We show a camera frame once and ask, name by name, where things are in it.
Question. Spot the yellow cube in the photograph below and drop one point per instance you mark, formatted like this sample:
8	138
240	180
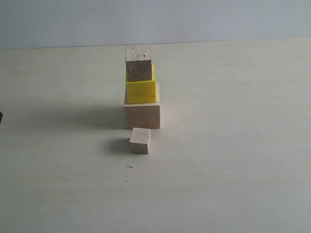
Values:
139	92

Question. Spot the large light wooden cube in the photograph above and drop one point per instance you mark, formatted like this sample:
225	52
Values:
146	115

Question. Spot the small light wooden cube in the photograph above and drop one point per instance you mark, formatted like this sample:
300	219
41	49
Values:
140	140

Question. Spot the medium striped wooden cube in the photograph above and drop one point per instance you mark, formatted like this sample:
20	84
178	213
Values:
138	62

